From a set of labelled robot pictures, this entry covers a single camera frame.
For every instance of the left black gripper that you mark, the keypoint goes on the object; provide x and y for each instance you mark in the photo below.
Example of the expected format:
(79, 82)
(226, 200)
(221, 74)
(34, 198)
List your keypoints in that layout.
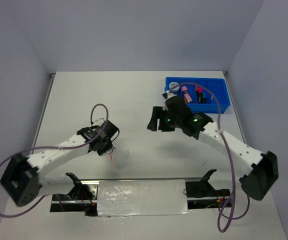
(108, 149)

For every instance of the silver foil cover plate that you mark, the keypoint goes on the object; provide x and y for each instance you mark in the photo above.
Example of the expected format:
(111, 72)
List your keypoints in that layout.
(141, 198)

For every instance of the blue plastic bin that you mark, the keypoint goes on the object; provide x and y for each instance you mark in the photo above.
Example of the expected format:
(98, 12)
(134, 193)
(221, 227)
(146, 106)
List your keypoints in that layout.
(221, 95)

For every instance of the purple clear highlighter pen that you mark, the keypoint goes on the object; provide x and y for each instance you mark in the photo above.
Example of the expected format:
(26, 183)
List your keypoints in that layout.
(213, 95)

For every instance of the orange cap black highlighter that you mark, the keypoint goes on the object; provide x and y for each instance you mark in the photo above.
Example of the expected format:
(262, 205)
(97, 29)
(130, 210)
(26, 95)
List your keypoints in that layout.
(197, 92)

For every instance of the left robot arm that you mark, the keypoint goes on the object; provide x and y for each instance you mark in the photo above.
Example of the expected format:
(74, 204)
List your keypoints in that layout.
(25, 177)

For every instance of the orange clear pen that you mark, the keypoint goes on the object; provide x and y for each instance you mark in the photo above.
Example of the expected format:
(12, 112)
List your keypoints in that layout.
(111, 159)

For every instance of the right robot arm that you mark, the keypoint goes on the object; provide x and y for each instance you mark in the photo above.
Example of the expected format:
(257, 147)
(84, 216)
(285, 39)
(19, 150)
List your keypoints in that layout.
(260, 170)

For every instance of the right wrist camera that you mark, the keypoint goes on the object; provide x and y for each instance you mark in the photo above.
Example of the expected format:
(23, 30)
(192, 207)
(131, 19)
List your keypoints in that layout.
(167, 95)

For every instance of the blue cap black highlighter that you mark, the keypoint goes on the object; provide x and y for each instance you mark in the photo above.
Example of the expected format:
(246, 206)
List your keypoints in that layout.
(204, 98)

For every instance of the pink cap black highlighter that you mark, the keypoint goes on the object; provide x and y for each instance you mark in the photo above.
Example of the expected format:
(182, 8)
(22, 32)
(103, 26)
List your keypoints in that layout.
(200, 90)

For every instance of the pink lidded small jar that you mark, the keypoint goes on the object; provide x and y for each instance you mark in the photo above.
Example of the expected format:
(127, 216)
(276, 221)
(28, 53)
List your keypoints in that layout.
(186, 95)

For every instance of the blue patterned round tin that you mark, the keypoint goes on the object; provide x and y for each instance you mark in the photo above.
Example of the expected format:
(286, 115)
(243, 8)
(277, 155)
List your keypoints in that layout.
(174, 87)

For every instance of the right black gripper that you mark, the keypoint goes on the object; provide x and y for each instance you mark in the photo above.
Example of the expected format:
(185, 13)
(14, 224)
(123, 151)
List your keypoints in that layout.
(158, 112)

